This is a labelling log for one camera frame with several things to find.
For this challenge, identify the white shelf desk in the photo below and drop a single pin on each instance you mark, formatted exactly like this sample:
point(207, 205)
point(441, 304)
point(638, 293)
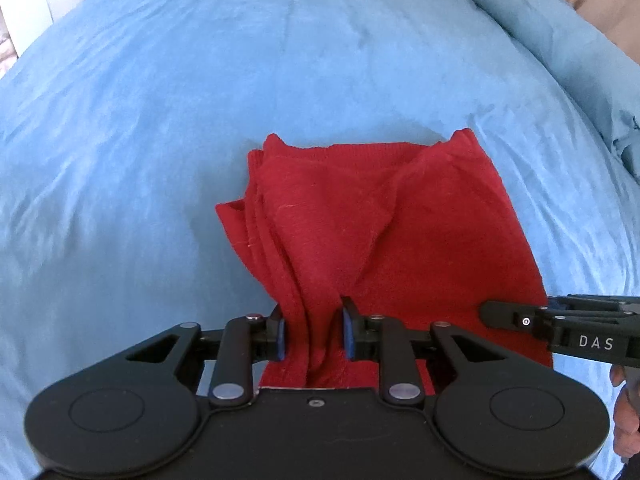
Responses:
point(25, 25)

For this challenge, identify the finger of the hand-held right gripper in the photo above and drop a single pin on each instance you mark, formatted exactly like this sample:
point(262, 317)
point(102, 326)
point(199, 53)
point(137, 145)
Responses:
point(505, 314)

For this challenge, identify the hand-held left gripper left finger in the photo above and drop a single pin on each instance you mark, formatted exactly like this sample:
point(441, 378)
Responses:
point(281, 341)

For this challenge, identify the beige curtain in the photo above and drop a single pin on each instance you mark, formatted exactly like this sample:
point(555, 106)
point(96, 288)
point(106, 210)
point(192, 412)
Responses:
point(595, 0)

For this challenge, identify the red knit sweater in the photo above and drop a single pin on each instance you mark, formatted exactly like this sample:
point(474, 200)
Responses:
point(400, 220)

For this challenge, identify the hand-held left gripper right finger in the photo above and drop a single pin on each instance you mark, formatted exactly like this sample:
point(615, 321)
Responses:
point(348, 336)

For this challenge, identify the blue duvet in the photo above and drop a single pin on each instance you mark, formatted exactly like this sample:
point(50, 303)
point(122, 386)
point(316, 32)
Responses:
point(565, 45)

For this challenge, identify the person's right hand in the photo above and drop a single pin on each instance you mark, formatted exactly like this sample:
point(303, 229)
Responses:
point(627, 410)

